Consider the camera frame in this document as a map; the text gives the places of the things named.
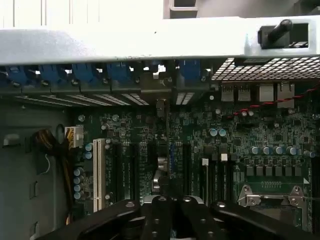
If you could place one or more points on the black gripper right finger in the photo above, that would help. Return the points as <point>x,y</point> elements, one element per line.
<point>200,220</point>

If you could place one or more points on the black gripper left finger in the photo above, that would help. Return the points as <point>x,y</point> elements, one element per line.
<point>155,220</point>

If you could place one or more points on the blue expansion slot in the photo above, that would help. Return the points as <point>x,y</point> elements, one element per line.
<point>172,157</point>

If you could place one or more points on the white expansion slot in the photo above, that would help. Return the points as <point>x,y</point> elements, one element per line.
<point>98,175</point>

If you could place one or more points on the CPU socket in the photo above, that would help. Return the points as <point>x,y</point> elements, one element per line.
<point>270,200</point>

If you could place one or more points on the green Dell motherboard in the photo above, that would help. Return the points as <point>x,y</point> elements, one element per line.
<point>250,130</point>

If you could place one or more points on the blue slot retention clip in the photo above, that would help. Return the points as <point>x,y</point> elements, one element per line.
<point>117,72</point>
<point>15,73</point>
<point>188,71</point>
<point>82,73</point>
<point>50,73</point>

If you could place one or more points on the black open PC case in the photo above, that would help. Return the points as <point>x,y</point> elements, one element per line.
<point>125,42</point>

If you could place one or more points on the black case lock slider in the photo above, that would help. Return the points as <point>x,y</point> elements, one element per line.
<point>277,32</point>

